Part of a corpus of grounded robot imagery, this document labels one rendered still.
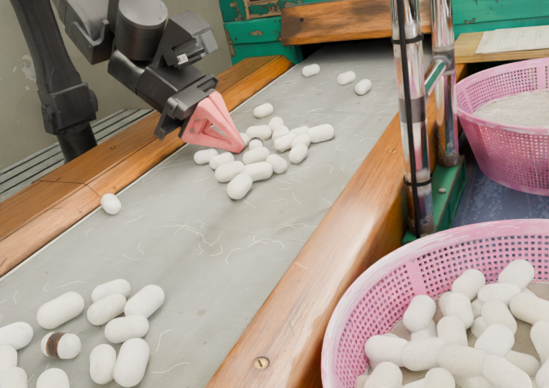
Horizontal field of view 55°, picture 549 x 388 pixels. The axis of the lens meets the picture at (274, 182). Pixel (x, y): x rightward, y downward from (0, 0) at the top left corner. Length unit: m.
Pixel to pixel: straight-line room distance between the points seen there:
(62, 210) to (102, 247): 0.10
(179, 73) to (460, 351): 0.48
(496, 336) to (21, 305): 0.40
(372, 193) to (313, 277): 0.13
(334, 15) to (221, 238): 0.61
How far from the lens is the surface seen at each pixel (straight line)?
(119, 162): 0.73
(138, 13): 0.67
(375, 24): 1.00
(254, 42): 1.17
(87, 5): 0.77
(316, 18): 1.04
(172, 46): 0.67
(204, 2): 2.28
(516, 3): 1.01
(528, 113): 0.74
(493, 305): 0.40
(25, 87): 2.91
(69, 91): 0.97
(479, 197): 0.67
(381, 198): 0.49
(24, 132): 2.90
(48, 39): 0.96
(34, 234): 0.63
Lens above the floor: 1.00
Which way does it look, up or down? 25 degrees down
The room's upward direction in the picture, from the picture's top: 12 degrees counter-clockwise
